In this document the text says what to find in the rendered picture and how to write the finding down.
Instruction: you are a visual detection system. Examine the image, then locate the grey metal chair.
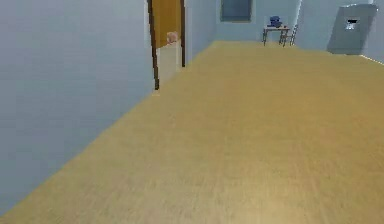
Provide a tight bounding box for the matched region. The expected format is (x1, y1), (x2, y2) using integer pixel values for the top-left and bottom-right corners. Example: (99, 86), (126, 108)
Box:
(282, 24), (299, 47)

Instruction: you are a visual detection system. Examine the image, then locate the brown wooden room door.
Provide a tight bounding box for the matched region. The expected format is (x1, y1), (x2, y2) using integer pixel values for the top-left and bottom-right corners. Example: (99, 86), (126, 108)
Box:
(146, 0), (187, 91)

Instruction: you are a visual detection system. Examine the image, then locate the blue round pot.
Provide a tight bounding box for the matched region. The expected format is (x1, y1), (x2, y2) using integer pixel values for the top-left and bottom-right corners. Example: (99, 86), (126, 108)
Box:
(268, 15), (283, 28)

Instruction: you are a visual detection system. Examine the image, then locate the pink round object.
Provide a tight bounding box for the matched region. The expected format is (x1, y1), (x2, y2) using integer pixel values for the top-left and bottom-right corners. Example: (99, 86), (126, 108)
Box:
(166, 31), (179, 45)

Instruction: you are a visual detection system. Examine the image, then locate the small brown table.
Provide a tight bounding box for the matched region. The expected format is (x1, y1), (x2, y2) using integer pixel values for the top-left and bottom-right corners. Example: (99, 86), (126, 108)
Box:
(262, 26), (291, 47)

